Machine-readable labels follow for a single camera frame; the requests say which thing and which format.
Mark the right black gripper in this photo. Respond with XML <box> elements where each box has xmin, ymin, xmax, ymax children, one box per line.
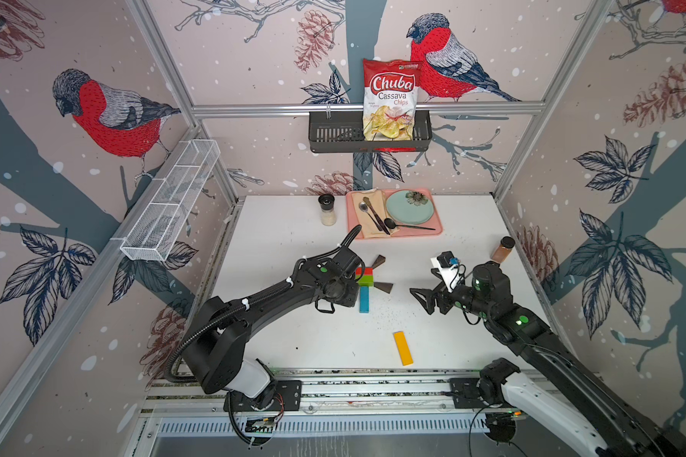
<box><xmin>409</xmin><ymin>279</ymin><xmax>495</xmax><ymax>323</ymax></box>

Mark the green rectangular block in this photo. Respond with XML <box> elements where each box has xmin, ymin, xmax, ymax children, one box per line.
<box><xmin>358</xmin><ymin>275</ymin><xmax>375</xmax><ymax>287</ymax></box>

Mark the teal long block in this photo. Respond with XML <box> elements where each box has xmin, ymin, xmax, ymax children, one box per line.
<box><xmin>359</xmin><ymin>287</ymin><xmax>370</xmax><ymax>314</ymax></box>

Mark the brown triangle block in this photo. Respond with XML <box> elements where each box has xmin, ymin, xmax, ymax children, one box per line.
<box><xmin>373</xmin><ymin>282</ymin><xmax>394</xmax><ymax>294</ymax></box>
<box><xmin>371</xmin><ymin>255</ymin><xmax>386</xmax><ymax>270</ymax></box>

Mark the yellow long block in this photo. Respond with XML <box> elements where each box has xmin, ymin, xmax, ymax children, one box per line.
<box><xmin>393</xmin><ymin>331</ymin><xmax>414</xmax><ymax>367</ymax></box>

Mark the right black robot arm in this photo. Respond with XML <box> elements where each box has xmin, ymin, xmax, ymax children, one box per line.
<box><xmin>410</xmin><ymin>261</ymin><xmax>686</xmax><ymax>456</ymax></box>

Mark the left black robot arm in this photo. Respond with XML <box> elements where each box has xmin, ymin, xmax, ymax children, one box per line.
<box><xmin>163</xmin><ymin>225</ymin><xmax>366</xmax><ymax>409</ymax></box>

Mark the brown spice bottle black cap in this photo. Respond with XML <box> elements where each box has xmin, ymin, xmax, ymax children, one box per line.
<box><xmin>491</xmin><ymin>236</ymin><xmax>516</xmax><ymax>264</ymax></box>

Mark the beige cloth napkin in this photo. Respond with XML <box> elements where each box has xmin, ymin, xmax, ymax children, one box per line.
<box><xmin>349</xmin><ymin>190</ymin><xmax>392</xmax><ymax>238</ymax></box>

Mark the silver teaspoon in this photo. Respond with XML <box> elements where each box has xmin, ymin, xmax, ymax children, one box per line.
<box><xmin>358</xmin><ymin>202</ymin><xmax>382</xmax><ymax>232</ymax></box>

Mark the black long spoon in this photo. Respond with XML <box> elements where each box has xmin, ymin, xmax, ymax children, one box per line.
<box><xmin>384</xmin><ymin>218</ymin><xmax>436</xmax><ymax>232</ymax></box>

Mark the glass salt grinder black cap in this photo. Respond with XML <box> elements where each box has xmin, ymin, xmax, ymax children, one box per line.
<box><xmin>318</xmin><ymin>193</ymin><xmax>337</xmax><ymax>227</ymax></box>

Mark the pink plastic tray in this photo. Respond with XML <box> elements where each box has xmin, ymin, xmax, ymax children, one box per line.
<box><xmin>346</xmin><ymin>189</ymin><xmax>443</xmax><ymax>240</ymax></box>

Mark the iridescent butter knife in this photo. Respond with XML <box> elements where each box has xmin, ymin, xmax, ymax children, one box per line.
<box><xmin>363</xmin><ymin>197</ymin><xmax>391</xmax><ymax>235</ymax></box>

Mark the mint green flower plate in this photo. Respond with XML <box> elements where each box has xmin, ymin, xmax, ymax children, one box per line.
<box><xmin>385</xmin><ymin>190</ymin><xmax>434</xmax><ymax>225</ymax></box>

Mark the Chuba cassava chips bag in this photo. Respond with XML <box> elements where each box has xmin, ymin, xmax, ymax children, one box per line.
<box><xmin>362</xmin><ymin>59</ymin><xmax>421</xmax><ymax>141</ymax></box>

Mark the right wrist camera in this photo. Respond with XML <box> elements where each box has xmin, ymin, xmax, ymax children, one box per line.
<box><xmin>431</xmin><ymin>251</ymin><xmax>466</xmax><ymax>292</ymax></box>

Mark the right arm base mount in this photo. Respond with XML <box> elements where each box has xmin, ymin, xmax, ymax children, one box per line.
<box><xmin>448</xmin><ymin>377</ymin><xmax>489</xmax><ymax>409</ymax></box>

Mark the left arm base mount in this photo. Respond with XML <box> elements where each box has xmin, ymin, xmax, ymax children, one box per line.
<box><xmin>223</xmin><ymin>380</ymin><xmax>302</xmax><ymax>413</ymax></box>

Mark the black wire wall basket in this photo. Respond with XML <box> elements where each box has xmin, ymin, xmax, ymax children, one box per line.
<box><xmin>308</xmin><ymin>109</ymin><xmax>434</xmax><ymax>153</ymax></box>

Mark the white wire wall basket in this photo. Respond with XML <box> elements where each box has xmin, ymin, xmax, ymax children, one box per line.
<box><xmin>120</xmin><ymin>139</ymin><xmax>220</xmax><ymax>262</ymax></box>

